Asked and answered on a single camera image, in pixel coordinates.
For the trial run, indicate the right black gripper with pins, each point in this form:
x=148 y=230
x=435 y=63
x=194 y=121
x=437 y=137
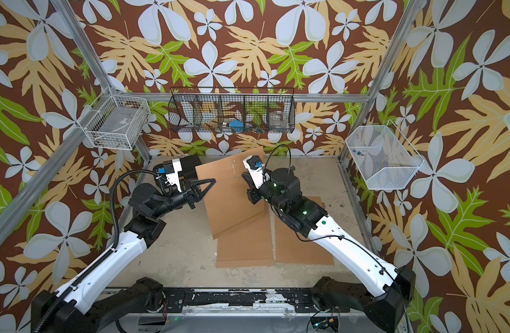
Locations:
x=255 y=193

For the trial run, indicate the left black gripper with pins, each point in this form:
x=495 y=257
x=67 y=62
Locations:
x=193 y=194

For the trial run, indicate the brown file bag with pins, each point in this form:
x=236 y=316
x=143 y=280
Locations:
x=227 y=204
x=292 y=250
x=246 y=245

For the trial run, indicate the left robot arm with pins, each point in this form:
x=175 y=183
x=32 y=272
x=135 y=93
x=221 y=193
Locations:
x=75 y=306

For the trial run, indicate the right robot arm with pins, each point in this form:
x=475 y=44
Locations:
x=383 y=291

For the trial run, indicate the blue object in basket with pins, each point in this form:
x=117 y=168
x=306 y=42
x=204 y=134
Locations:
x=236 y=126

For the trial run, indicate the white mesh basket right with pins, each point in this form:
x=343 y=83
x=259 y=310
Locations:
x=384 y=156

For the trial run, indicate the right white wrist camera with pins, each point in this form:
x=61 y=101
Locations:
x=254 y=175

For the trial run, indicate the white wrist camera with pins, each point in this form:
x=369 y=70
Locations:
x=168 y=173
x=254 y=175

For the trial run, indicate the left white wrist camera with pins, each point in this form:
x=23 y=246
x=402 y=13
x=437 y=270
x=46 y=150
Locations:
x=168 y=173

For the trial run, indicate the black wire basket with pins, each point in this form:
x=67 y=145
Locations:
x=262 y=110

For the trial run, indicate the white wire basket left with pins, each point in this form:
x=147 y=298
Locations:
x=116 y=122

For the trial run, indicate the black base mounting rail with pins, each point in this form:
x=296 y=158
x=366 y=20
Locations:
x=295 y=299

